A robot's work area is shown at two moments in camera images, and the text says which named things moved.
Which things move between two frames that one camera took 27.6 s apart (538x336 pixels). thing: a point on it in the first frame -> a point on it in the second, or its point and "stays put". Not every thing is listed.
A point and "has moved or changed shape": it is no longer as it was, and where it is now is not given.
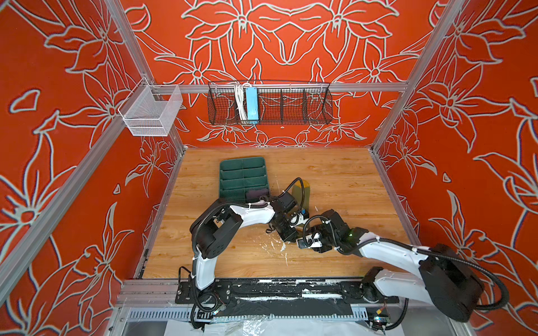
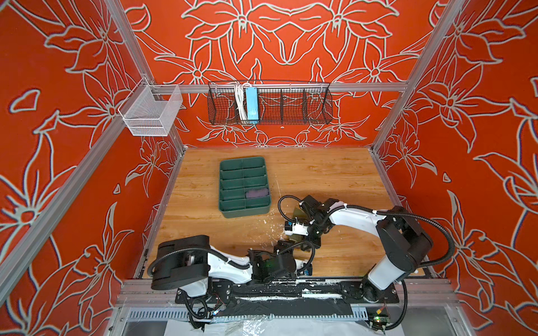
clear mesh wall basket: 151,110 stays put
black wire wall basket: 279,104 stays put
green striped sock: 301,192 has moved or changed shape
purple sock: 253,195 stays put
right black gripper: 318,228 -> 312,243
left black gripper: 288,234 -> 287,248
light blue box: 251,97 stays put
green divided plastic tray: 239,176 stays put
